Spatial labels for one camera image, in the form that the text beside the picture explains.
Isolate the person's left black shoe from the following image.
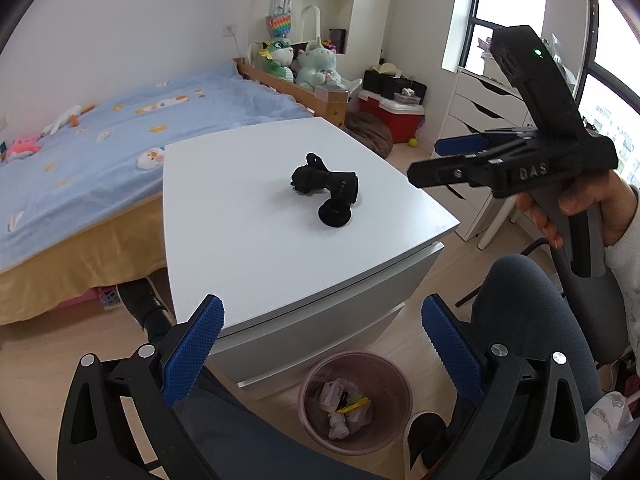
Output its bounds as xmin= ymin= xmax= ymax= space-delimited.
xmin=120 ymin=276 xmax=173 ymax=333

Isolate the white desk drawer unit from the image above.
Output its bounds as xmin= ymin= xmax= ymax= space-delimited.
xmin=431 ymin=67 xmax=531 ymax=241

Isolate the brown beanbag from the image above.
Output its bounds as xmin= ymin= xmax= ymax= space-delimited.
xmin=345 ymin=111 xmax=394 ymax=158

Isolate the green dragon plush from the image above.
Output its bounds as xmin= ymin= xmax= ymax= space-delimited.
xmin=257 ymin=39 xmax=296 ymax=81

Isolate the pink plush toy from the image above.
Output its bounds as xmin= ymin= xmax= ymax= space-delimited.
xmin=5 ymin=136 xmax=42 ymax=161

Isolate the black camera suction mount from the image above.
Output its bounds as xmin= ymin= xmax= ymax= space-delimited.
xmin=291 ymin=152 xmax=361 ymax=229

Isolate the person's right hand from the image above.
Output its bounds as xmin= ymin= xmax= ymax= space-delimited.
xmin=515 ymin=167 xmax=633 ymax=249

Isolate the red cooler box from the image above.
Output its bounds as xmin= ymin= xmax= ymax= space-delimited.
xmin=357 ymin=89 xmax=426 ymax=145

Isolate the teal dinosaur plush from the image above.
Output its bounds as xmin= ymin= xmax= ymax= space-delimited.
xmin=295 ymin=40 xmax=342 ymax=92

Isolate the person's black shoe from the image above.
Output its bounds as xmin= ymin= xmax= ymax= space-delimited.
xmin=404 ymin=411 xmax=453 ymax=476
xmin=120 ymin=276 xmax=173 ymax=333

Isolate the chair base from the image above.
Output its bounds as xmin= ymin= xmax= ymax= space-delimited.
xmin=455 ymin=237 xmax=566 ymax=308

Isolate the white arched lamp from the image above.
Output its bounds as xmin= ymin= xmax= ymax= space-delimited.
xmin=300 ymin=5 xmax=322 ymax=46

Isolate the white patterned garment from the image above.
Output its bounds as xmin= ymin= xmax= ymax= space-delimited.
xmin=585 ymin=391 xmax=640 ymax=480

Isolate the blue printed blanket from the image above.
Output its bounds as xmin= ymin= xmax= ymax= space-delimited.
xmin=0 ymin=67 xmax=313 ymax=273

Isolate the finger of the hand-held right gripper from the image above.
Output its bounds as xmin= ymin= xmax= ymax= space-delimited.
xmin=434 ymin=130 xmax=538 ymax=157
xmin=406 ymin=152 xmax=506 ymax=191

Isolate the person's right black shoe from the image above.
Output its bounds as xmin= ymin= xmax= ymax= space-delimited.
xmin=404 ymin=411 xmax=453 ymax=476

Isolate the black bag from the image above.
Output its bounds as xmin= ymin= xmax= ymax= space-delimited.
xmin=362 ymin=69 xmax=428 ymax=101

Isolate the rainbow bag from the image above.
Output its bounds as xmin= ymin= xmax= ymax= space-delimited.
xmin=266 ymin=7 xmax=293 ymax=39

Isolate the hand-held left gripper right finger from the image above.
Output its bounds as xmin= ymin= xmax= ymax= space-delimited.
xmin=421 ymin=294 xmax=593 ymax=480

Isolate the white wall shelf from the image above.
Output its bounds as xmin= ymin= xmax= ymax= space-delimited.
xmin=250 ymin=0 xmax=386 ymax=86

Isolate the person's right forearm white sleeve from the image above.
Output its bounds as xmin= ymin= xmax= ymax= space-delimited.
xmin=602 ymin=220 xmax=640 ymax=351

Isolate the pink box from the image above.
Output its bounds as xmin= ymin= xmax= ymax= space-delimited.
xmin=45 ymin=290 xmax=101 ymax=313

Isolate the white label card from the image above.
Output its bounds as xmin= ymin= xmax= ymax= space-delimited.
xmin=322 ymin=379 xmax=347 ymax=405

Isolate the person's right leg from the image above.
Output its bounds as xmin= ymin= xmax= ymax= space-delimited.
xmin=440 ymin=254 xmax=601 ymax=461

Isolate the white desk leg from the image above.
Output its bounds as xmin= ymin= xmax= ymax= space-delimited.
xmin=477 ymin=202 xmax=518 ymax=251

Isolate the white drawer cabinet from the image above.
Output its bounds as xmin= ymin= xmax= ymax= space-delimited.
xmin=162 ymin=116 xmax=461 ymax=401

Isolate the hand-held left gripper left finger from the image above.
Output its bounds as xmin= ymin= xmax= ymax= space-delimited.
xmin=57 ymin=295 xmax=226 ymax=480

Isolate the white goose plush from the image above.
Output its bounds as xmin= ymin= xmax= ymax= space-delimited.
xmin=42 ymin=105 xmax=96 ymax=136

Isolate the wooden bed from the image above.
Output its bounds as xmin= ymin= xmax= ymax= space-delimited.
xmin=0 ymin=57 xmax=351 ymax=326

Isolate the pink trash bin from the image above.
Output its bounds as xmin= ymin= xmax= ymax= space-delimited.
xmin=298 ymin=351 xmax=413 ymax=456

